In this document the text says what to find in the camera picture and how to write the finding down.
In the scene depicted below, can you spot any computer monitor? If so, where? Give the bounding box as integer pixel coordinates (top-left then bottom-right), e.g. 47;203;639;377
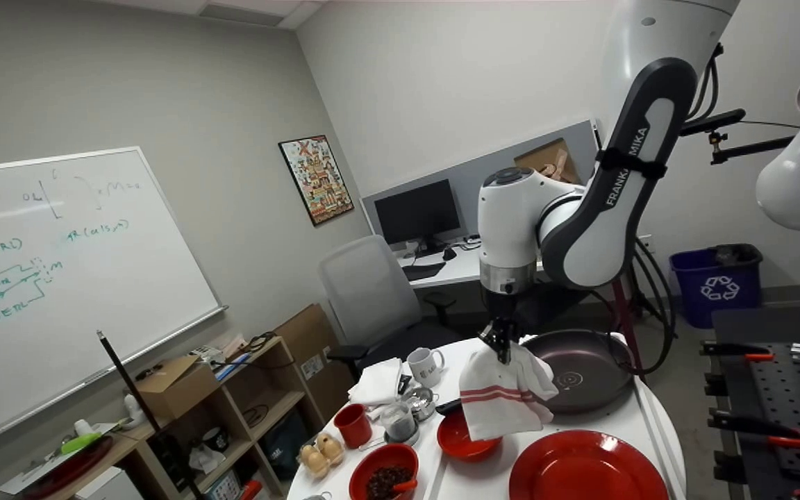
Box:
376;180;461;253

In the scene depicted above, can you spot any grey office chair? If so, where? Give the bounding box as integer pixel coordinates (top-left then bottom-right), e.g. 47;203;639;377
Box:
321;235;457;376

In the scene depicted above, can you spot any wooden shelf unit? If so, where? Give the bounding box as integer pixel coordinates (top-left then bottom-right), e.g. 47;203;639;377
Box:
0;333;323;500

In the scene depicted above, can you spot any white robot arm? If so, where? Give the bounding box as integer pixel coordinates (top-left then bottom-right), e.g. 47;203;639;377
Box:
479;0;800;364

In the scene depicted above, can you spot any wall whiteboard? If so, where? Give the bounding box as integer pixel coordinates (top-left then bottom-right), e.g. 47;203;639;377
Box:
0;146;222;433

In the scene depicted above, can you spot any red mug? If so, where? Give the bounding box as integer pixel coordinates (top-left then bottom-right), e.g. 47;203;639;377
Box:
333;402;372;451

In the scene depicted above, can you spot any red and white towel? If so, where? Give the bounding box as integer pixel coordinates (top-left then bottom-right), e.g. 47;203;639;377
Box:
459;344;559;438

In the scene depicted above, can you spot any white mug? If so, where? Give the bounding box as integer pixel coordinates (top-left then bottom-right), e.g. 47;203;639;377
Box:
405;348;446;385

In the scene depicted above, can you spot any round white table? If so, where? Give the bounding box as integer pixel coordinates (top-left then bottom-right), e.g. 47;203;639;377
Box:
290;331;687;500

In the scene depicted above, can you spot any cardboard box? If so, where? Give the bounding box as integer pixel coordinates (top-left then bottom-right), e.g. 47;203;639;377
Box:
136;355;216;423

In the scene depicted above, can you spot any framed wall poster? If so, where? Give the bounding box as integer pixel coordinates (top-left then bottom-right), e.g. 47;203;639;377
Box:
279;134;353;224

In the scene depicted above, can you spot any red bowl with food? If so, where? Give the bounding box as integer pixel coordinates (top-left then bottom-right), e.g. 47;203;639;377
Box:
347;444;419;500

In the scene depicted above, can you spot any large red plate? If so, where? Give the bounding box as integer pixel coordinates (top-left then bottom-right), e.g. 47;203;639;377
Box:
509;430;669;500

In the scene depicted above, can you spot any black frying pan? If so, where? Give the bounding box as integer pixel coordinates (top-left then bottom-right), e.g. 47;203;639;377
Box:
434;328;639;419

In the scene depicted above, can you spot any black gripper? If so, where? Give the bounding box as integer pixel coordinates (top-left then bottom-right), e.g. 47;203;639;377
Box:
484;291;519;364

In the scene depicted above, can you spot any black workbench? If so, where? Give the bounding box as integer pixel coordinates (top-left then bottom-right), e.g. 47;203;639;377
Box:
700;309;800;500

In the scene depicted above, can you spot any blue recycling bin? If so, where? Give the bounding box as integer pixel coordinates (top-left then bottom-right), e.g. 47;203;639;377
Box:
669;244;764;328

